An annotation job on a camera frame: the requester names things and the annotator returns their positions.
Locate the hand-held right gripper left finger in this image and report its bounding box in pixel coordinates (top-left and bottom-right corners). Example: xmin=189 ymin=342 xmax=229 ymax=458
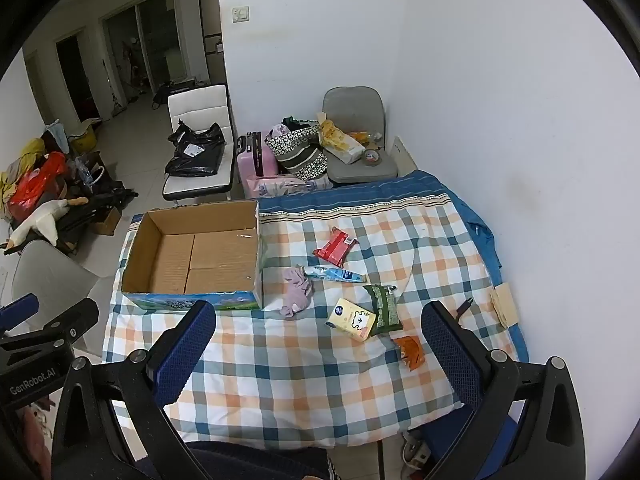
xmin=51 ymin=300 xmax=217 ymax=480

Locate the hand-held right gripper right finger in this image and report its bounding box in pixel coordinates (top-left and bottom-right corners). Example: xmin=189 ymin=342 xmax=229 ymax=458
xmin=421 ymin=301 xmax=586 ymax=480

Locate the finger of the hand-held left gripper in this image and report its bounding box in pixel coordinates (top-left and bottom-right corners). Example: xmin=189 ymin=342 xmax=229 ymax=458
xmin=0 ymin=298 xmax=99 ymax=356
xmin=0 ymin=294 xmax=40 ymax=333

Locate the orange snack packet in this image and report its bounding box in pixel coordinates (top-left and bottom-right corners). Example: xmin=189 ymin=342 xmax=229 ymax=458
xmin=391 ymin=336 xmax=426 ymax=372

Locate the light grey chair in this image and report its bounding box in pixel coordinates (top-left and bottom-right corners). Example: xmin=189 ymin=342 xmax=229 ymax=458
xmin=10 ymin=239 xmax=101 ymax=311

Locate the beige paper stack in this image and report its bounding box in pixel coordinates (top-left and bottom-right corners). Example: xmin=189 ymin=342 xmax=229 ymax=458
xmin=490 ymin=282 xmax=521 ymax=329

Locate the green snack packet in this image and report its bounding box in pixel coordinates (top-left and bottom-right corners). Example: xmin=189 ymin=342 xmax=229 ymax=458
xmin=363 ymin=284 xmax=404 ymax=337

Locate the white goose plush toy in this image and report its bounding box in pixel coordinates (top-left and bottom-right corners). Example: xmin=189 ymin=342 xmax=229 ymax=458
xmin=9 ymin=198 xmax=90 ymax=248

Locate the open cardboard box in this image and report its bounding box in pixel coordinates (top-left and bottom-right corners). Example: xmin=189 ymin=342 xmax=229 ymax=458
xmin=120 ymin=199 xmax=266 ymax=311

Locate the floor power strip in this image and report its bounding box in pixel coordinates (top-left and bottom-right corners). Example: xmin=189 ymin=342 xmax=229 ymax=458
xmin=402 ymin=430 xmax=431 ymax=468

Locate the yellow tissue pack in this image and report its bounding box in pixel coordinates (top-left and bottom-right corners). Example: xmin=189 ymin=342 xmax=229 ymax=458
xmin=325 ymin=298 xmax=377 ymax=343

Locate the small cardboard box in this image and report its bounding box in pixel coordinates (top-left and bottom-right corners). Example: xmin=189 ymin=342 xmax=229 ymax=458
xmin=91 ymin=207 xmax=122 ymax=237

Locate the red plastic bag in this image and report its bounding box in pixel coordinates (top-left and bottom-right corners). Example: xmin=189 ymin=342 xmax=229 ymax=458
xmin=9 ymin=151 xmax=68 ymax=221

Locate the checked blanket with blue border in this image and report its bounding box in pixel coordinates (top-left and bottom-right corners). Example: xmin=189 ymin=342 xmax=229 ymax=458
xmin=102 ymin=170 xmax=530 ymax=448

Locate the purple crumpled cloth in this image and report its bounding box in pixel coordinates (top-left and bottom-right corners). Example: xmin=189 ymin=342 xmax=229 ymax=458
xmin=279 ymin=266 xmax=314 ymax=319

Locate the blue and white packet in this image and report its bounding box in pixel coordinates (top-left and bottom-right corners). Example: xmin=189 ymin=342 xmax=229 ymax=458
xmin=300 ymin=265 xmax=367 ymax=284

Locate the red snack packet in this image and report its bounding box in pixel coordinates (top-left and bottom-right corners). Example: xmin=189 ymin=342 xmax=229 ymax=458
xmin=313 ymin=226 xmax=360 ymax=268

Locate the yellow cloth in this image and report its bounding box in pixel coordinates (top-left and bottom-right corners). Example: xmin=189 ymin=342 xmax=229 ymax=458
xmin=17 ymin=138 xmax=47 ymax=166

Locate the yellow bin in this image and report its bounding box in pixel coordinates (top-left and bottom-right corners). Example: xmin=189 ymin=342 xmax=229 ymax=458
xmin=70 ymin=120 xmax=101 ymax=156

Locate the pink patterned packet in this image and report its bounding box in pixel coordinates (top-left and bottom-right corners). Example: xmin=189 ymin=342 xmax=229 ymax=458
xmin=245 ymin=176 xmax=333 ymax=200

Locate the black plastic bag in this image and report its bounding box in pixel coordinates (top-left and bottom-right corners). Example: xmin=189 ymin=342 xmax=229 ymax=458
xmin=166 ymin=119 xmax=227 ymax=178

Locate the white power strip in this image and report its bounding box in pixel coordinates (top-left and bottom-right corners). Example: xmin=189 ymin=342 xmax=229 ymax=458
xmin=392 ymin=135 xmax=416 ymax=176

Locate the pink suitcase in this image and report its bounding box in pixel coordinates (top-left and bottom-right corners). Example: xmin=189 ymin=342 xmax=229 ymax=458
xmin=236 ymin=131 xmax=280 ymax=196

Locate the patterned tote bag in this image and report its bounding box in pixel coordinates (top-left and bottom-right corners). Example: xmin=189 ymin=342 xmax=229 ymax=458
xmin=264 ymin=122 xmax=329 ymax=181

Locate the yellow snack bag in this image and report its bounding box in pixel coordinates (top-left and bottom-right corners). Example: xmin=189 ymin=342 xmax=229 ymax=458
xmin=318 ymin=119 xmax=352 ymax=151

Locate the black floor bag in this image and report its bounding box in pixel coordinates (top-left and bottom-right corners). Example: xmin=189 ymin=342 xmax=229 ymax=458
xmin=152 ymin=77 xmax=211 ymax=109

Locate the white chair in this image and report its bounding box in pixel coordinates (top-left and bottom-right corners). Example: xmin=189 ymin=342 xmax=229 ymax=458
xmin=161 ymin=84 xmax=235 ymax=206

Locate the glass sliding door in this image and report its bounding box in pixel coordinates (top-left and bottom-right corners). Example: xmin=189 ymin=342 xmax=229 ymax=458
xmin=100 ymin=0 xmax=190 ymax=106

